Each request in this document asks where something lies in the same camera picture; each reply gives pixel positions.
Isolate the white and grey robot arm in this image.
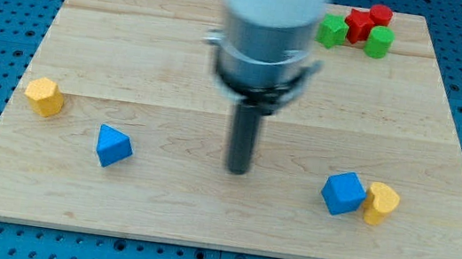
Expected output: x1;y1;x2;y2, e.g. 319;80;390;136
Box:
208;0;329;115

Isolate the blue cube block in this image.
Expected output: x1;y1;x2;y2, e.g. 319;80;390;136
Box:
320;171;366;216

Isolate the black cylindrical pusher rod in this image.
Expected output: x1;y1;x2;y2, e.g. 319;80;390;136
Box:
226;101;262;175

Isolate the blue triangular prism block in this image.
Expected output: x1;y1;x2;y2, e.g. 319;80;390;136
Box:
96;124;134;168

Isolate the light wooden board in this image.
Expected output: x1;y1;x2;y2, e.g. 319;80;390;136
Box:
0;0;462;259

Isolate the green star block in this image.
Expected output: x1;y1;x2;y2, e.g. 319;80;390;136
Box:
316;13;349;49

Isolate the yellow heart block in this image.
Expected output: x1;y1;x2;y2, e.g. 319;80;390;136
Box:
363;182;401;225

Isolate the red star block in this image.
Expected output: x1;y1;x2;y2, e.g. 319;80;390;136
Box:
345;9;374;43

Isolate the green cylinder block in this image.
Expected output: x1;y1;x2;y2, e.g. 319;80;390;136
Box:
363;26;395;59

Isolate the yellow hexagon block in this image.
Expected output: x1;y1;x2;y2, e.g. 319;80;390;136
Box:
25;77;64;117

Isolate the red cylinder block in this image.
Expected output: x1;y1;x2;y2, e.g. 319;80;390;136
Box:
369;4;394;27

